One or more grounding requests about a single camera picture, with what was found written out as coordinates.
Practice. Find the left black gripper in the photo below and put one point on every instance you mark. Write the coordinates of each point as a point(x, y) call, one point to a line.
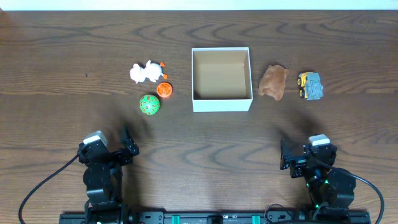
point(122, 153)

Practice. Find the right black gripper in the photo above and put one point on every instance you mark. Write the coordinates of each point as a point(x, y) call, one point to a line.
point(294, 160)

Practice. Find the green numbered ball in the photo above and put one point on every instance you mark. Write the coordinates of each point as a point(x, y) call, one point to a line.
point(149, 104)

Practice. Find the orange round toy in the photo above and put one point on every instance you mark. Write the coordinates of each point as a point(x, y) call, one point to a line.
point(164, 90)

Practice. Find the yellow grey toy truck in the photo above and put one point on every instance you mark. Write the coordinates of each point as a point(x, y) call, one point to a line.
point(310, 86)

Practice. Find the brown plush toy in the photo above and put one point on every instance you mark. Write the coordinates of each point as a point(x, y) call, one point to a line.
point(273, 82)

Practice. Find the white pink toy figure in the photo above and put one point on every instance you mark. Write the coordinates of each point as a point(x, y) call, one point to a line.
point(152, 71)

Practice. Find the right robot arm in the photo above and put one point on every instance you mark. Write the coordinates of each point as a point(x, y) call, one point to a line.
point(329, 187)

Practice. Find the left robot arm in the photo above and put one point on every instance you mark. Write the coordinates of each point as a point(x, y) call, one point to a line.
point(103, 177)

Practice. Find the white cardboard box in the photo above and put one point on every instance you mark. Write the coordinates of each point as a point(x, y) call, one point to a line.
point(221, 79)

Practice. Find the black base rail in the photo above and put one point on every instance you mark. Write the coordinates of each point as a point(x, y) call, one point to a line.
point(272, 216)

